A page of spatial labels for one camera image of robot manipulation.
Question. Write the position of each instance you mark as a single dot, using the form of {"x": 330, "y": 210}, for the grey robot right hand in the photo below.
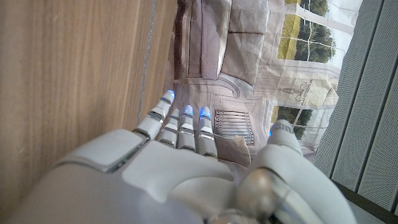
{"x": 174, "y": 180}

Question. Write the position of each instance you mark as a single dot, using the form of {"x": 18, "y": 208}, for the printed living room backdrop cloth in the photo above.
{"x": 242, "y": 56}

